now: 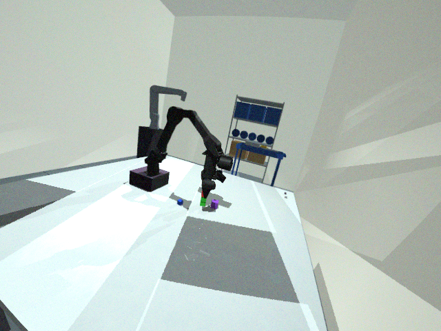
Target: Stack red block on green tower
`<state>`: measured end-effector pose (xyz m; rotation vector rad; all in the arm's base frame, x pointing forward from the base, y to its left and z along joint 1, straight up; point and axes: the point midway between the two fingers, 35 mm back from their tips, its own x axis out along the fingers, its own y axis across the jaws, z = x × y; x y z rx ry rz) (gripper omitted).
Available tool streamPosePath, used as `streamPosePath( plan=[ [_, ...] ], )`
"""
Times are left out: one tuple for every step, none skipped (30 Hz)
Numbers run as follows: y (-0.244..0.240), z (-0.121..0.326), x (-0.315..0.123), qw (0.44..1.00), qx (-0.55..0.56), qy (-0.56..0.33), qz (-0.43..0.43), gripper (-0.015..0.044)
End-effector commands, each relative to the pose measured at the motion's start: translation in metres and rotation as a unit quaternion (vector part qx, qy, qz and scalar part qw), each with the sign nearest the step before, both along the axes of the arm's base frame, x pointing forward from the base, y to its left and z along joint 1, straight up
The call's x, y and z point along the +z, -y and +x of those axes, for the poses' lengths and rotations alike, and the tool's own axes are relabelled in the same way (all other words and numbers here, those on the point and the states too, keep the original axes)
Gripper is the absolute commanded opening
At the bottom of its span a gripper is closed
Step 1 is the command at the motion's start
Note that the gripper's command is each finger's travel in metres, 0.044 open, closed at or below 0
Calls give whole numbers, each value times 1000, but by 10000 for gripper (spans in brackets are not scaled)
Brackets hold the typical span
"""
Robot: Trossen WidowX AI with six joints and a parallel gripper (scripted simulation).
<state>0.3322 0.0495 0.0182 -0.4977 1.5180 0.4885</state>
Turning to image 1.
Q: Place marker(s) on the purple cube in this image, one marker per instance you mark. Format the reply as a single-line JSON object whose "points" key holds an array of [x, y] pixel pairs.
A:
{"points": [[214, 204]]}

